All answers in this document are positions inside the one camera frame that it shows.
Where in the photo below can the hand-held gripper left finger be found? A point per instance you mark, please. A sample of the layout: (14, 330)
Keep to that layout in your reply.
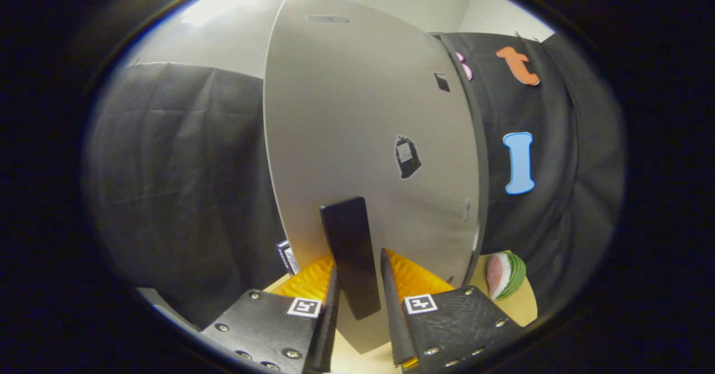
(329, 318)

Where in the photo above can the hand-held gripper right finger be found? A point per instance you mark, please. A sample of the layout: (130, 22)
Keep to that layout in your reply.
(394, 318)

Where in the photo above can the white shoe cabinet door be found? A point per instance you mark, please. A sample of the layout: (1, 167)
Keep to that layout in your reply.
(346, 111)

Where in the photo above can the toy watermelon slice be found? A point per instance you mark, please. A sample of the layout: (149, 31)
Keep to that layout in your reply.
(503, 276)

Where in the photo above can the black backdrop cloth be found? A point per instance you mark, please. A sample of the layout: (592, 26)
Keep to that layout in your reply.
(179, 167)

